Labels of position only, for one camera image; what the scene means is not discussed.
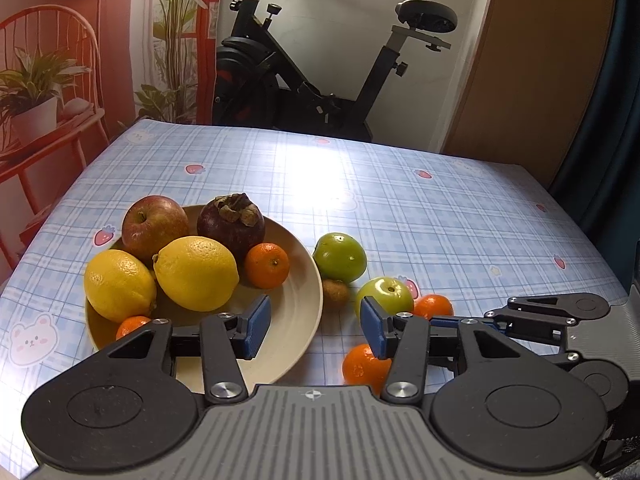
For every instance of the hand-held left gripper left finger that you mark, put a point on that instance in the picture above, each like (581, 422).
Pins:
(257, 327)

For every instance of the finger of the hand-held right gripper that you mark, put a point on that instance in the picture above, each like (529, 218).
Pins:
(445, 322)
(520, 312)

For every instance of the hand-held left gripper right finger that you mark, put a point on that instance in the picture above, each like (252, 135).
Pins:
(372, 327)

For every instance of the orange mandarin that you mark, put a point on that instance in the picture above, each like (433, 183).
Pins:
(267, 266)
(360, 365)
(434, 306)
(130, 327)

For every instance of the green round fruit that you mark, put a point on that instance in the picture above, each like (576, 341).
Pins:
(340, 257)
(387, 295)

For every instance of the beige round plate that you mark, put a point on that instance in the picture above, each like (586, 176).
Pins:
(295, 310)

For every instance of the small brown kiwi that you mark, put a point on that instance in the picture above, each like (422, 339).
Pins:
(335, 291)

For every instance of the yellow lemon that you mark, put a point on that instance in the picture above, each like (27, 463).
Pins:
(195, 272)
(117, 285)

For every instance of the dark purple mangosteen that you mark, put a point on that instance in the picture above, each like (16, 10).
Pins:
(227, 235)

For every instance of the red apple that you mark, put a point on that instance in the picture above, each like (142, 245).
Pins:
(150, 225)

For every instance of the blue checked tablecloth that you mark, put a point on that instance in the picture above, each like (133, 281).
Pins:
(425, 220)

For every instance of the dark blue curtain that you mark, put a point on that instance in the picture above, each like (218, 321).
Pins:
(615, 160)

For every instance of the brown wooden panel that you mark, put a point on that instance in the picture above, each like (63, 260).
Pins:
(525, 85)

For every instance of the black exercise bike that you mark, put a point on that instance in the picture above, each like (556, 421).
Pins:
(260, 70)

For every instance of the pink printed wall backdrop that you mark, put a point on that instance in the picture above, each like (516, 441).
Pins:
(75, 60)

